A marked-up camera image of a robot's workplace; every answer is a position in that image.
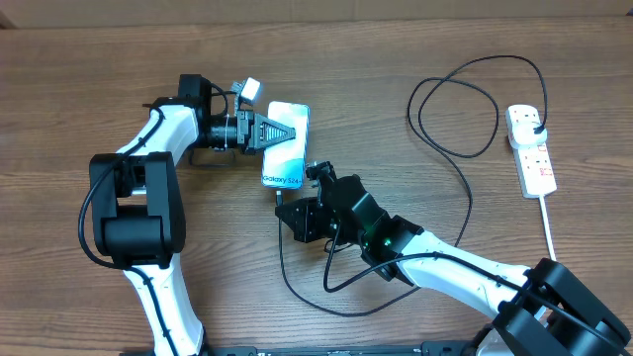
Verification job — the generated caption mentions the Samsung Galaxy smartphone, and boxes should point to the Samsung Galaxy smartphone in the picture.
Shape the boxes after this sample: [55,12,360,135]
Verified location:
[261,101,310,190]

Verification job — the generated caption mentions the white power strip cord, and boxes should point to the white power strip cord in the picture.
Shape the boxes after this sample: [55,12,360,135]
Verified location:
[538,195,558,262]

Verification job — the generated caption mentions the white power strip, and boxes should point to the white power strip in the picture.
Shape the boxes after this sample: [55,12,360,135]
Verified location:
[505,104,557,199]

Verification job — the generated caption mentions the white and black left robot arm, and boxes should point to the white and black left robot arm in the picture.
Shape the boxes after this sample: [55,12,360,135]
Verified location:
[78,74,299,355]

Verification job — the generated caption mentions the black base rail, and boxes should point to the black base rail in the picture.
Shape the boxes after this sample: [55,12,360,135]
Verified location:
[118,339,496,356]

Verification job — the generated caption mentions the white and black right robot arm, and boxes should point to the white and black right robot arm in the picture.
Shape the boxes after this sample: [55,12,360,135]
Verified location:
[275,175,632,355]

